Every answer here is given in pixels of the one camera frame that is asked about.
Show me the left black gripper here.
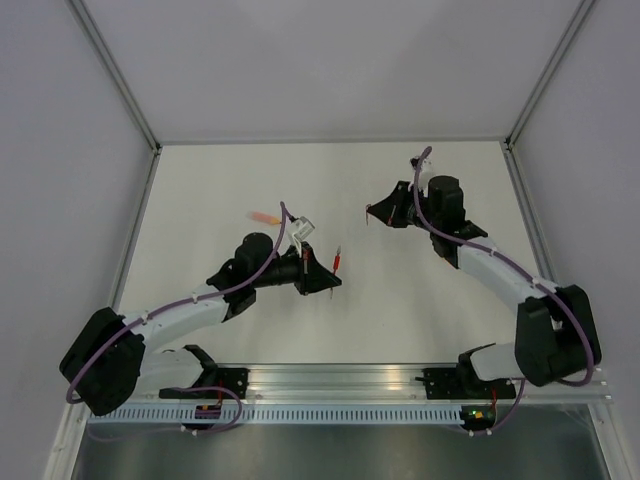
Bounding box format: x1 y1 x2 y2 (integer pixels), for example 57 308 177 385
253 242 341 296

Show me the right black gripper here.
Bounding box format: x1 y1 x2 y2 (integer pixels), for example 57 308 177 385
369 181 440 233

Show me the red grip clear pen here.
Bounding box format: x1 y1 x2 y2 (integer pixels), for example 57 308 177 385
329 245 341 300

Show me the orange marker pen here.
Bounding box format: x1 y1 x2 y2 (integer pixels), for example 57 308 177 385
247 211 281 226

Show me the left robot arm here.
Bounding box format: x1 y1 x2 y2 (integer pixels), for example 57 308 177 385
59 232 342 416

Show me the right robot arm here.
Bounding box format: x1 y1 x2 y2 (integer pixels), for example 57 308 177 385
366 175 602 397

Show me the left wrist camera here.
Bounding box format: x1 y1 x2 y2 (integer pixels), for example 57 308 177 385
286 216 315 254

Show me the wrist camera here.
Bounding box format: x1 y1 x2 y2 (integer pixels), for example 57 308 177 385
416 158 436 191
286 216 315 254

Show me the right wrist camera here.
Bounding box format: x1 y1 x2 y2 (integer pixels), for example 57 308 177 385
416 158 436 191

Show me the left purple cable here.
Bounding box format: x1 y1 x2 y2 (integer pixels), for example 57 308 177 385
66 201 301 404

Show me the purple cable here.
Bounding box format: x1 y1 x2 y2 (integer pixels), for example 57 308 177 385
412 145 597 386
66 201 301 404

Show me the aluminium mounting rail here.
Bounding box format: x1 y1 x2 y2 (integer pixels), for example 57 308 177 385
74 362 614 404

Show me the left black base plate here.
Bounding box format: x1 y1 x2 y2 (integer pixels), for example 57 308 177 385
159 367 250 401

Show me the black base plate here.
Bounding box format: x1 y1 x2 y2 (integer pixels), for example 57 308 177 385
159 367 250 401
415 367 517 400

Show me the right aluminium frame post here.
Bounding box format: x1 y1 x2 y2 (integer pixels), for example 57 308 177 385
504 0 599 153

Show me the aluminium frame post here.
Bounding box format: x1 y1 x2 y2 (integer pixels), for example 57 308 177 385
65 0 161 154
504 0 599 153

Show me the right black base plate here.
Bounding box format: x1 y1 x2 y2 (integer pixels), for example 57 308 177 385
415 367 517 400

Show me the white slotted cable duct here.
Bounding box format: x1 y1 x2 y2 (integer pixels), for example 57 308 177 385
89 403 463 426

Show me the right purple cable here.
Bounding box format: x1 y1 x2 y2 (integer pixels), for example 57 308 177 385
412 145 597 386

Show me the left aluminium frame post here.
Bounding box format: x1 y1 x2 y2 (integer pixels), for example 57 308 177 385
65 0 161 154

